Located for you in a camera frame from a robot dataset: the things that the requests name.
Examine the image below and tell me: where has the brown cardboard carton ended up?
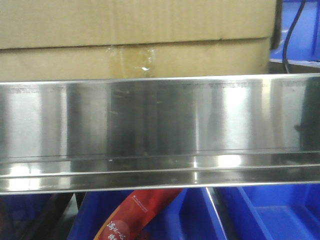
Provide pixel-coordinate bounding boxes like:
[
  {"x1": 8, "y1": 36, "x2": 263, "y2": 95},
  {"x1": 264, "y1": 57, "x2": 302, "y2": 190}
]
[{"x1": 0, "y1": 0, "x2": 278, "y2": 82}]

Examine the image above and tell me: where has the blue lower bin centre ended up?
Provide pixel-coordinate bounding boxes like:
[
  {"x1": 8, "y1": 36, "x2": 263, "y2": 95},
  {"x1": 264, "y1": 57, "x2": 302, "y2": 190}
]
[{"x1": 67, "y1": 187, "x2": 226, "y2": 240}]

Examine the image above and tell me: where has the blue bin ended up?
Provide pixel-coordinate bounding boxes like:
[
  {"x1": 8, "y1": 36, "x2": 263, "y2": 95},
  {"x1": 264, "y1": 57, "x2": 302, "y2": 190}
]
[
  {"x1": 67, "y1": 187, "x2": 226, "y2": 240},
  {"x1": 218, "y1": 184, "x2": 320, "y2": 240}
]

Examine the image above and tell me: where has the red printed package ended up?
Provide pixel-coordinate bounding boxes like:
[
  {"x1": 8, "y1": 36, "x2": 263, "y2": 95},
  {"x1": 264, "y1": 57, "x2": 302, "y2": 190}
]
[{"x1": 94, "y1": 188, "x2": 182, "y2": 240}]

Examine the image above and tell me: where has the blue lower bin right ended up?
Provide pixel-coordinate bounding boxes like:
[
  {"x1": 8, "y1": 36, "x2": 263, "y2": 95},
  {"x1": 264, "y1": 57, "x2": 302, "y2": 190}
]
[{"x1": 218, "y1": 184, "x2": 320, "y2": 240}]

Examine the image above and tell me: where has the stacked blue bins right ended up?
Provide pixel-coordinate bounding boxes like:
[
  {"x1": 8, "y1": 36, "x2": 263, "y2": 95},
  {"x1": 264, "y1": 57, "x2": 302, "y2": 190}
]
[{"x1": 270, "y1": 0, "x2": 320, "y2": 62}]

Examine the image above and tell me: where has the steel shelf front rail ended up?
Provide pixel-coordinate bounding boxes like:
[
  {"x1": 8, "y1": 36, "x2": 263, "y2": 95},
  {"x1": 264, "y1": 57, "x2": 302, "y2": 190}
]
[{"x1": 0, "y1": 73, "x2": 320, "y2": 195}]

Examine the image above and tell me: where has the black cable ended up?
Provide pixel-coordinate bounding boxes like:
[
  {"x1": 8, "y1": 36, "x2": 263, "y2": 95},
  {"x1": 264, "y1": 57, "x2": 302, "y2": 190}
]
[{"x1": 282, "y1": 0, "x2": 307, "y2": 74}]

